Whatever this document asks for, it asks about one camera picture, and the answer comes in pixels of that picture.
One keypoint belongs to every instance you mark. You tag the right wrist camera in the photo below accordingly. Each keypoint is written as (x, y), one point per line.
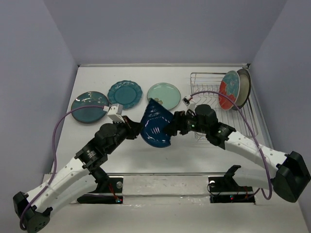
(189, 102)

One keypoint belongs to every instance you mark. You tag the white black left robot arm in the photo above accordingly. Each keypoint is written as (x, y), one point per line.
(34, 207)

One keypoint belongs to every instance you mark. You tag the metal wire dish rack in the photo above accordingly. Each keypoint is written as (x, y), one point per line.
(210, 82)

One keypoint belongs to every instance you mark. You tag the grey cream plate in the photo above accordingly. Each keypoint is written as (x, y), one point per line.
(245, 88)

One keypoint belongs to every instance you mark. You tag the dark teal blossom plate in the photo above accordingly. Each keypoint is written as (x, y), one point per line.
(90, 106)

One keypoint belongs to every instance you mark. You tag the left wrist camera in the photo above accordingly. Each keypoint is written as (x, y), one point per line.
(114, 112)

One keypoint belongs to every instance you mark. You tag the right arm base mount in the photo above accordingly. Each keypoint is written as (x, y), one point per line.
(223, 189)

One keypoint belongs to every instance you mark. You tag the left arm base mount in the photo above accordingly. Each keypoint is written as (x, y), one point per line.
(109, 194)

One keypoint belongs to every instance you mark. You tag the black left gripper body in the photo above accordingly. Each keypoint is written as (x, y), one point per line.
(132, 134)

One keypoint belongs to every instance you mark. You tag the red and teal plate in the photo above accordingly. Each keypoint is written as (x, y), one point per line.
(230, 87)

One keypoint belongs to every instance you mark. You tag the dark blue leaf plate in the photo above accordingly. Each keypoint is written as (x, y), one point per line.
(154, 120)

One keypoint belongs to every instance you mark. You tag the teal scalloped plate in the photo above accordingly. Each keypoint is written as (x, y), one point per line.
(127, 93)

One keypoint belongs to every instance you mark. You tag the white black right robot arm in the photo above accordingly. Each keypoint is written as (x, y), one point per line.
(286, 173)

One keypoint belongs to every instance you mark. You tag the light green flower plate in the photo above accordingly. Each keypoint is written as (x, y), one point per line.
(165, 94)

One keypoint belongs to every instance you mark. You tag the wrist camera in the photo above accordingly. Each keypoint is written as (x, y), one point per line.
(189, 102)
(114, 112)

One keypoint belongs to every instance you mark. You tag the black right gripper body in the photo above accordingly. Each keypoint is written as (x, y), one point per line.
(193, 124)

